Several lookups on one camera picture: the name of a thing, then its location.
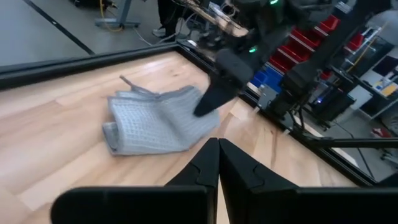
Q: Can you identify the black aluminium table frame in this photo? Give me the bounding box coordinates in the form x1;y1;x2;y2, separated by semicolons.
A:
0;42;398;187

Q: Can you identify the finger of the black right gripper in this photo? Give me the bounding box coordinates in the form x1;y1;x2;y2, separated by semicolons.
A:
193;81;242;118

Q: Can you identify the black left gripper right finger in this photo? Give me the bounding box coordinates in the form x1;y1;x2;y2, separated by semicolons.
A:
218;138;398;224

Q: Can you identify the small red storage bin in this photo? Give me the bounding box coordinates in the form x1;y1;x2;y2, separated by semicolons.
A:
346;32;365;51
268;55;290;74
277;43;312;62
291;27;322;48
317;14;341;34

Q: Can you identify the grey microfiber towel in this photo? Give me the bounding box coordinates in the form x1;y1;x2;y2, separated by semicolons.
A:
101;75;221;156

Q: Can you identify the grey metal desk foot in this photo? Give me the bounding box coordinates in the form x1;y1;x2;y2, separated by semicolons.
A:
94;0;141;30

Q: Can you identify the yellow floor cable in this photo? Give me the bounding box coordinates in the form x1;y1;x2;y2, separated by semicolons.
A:
98;0;124;32

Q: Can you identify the blue plastic bin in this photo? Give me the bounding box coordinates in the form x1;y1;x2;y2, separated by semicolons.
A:
250;66;284;94

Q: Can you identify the person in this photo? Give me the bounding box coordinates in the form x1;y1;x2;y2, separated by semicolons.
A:
151;0;185;40

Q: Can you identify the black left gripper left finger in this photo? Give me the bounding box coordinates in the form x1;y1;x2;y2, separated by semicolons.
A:
50;138;220;224

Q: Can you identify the grey metal box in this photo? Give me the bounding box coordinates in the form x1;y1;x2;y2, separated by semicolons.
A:
257;84;278;110

